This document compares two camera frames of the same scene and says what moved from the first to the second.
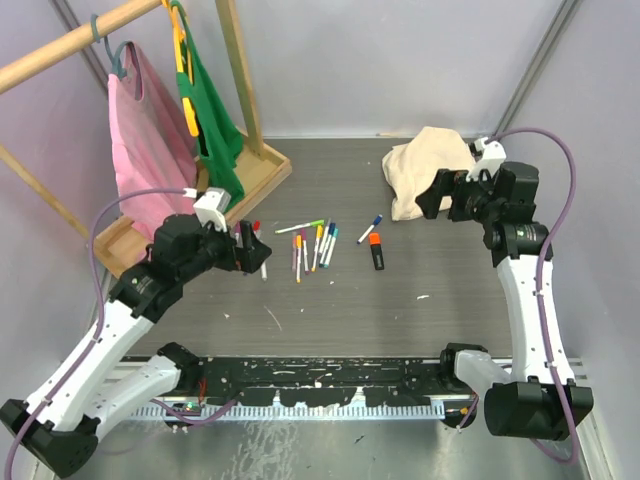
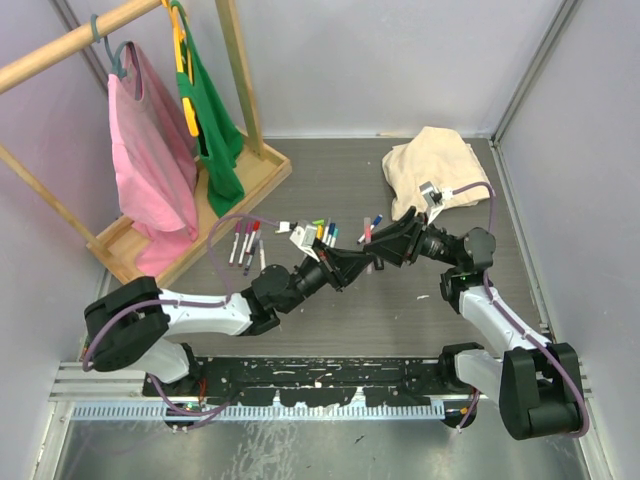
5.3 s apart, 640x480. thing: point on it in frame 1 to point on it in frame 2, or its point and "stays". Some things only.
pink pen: x=294 y=252 to x=367 y=240
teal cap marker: x=331 y=247 stays
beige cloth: x=410 y=168 stays
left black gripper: x=255 y=250 to x=345 y=259
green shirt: x=216 y=127 stays
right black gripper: x=444 y=185 to x=396 y=244
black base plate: x=327 y=381 stays
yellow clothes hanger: x=179 y=38 stays
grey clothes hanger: x=117 y=69 stays
